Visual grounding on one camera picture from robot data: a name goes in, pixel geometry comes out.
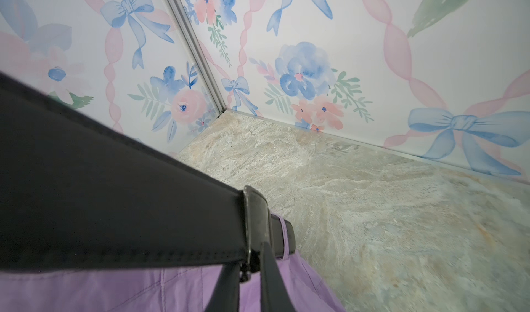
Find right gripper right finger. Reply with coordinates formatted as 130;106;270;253
260;242;295;312

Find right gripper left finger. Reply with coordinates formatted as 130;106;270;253
204;262;240;312

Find purple trousers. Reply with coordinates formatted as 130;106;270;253
1;215;345;311

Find black leather belt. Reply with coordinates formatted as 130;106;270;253
0;73;297;273

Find left aluminium corner post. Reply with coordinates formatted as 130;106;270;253
167;0;227;113

